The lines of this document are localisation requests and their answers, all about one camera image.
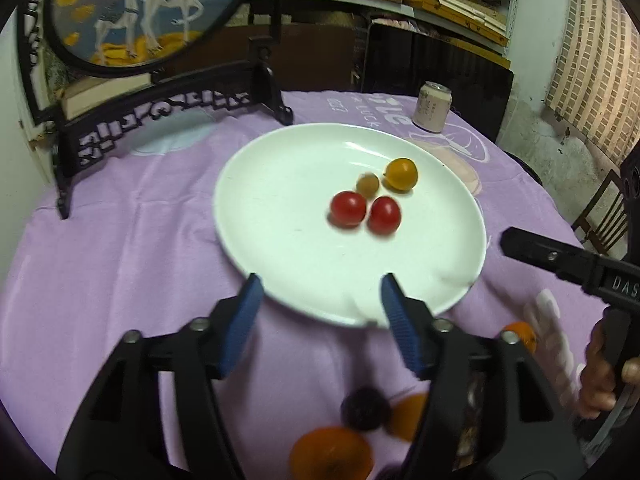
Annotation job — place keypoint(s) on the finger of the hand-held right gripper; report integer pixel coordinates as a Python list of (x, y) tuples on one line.
[(540, 255)]

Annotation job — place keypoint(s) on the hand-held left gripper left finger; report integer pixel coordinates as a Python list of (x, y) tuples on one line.
[(243, 325)]

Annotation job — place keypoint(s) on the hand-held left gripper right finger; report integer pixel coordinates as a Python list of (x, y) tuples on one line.
[(400, 325)]

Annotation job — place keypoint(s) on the orange tomato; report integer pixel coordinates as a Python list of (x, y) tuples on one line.
[(407, 417), (527, 337), (330, 455)]

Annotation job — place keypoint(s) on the dark purple plum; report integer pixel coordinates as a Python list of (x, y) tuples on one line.
[(365, 407)]

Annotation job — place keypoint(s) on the white plate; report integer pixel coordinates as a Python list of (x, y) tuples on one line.
[(280, 210)]

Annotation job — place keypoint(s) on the orange tomato bottom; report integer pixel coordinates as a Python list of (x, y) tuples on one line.
[(330, 455)]

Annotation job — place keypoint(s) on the person's right hand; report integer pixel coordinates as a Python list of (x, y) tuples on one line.
[(595, 375)]

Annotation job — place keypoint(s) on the wooden chair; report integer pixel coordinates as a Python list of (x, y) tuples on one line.
[(602, 220)]

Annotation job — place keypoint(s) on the red cherry tomato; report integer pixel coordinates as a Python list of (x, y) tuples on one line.
[(384, 215), (347, 208)]

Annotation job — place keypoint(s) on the purple printed tablecloth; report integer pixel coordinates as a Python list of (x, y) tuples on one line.
[(125, 260)]

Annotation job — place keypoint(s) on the small olive-yellow cherry tomato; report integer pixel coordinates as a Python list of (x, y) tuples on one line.
[(367, 185)]

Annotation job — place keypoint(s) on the yellow cherry tomato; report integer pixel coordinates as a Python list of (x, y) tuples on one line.
[(400, 174)]

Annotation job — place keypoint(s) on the beige beverage can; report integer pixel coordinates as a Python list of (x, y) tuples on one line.
[(432, 107)]

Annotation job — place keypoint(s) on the black chair back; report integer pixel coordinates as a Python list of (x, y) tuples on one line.
[(440, 60)]

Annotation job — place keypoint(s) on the white metal shelf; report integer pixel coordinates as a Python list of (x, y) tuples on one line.
[(511, 5)]

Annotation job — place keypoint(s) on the stack of yellow flat boxes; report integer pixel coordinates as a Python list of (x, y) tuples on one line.
[(450, 5)]

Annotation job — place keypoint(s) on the dark brown wooden panel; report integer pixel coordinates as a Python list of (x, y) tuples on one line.
[(310, 60)]

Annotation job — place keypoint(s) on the beige book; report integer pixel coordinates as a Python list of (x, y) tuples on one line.
[(100, 92)]

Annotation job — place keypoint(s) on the round deer painting table screen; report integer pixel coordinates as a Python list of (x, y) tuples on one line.
[(150, 10)]

